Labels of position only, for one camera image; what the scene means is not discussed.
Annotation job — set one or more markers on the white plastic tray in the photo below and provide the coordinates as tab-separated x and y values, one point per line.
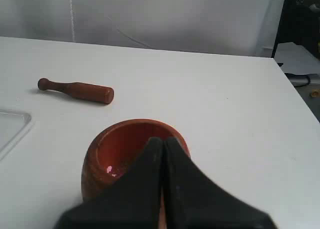
14	125

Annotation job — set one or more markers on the black stand frame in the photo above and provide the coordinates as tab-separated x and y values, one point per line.
299	24

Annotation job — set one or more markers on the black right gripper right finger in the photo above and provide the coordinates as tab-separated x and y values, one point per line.
193	201

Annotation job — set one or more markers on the small yellow object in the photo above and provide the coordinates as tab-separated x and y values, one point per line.
315	93

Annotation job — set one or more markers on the brown wooden pestle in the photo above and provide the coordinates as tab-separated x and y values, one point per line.
79	90

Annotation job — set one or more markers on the round wooden jar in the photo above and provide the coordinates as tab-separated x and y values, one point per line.
114	151

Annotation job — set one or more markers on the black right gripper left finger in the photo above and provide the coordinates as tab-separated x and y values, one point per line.
132	202

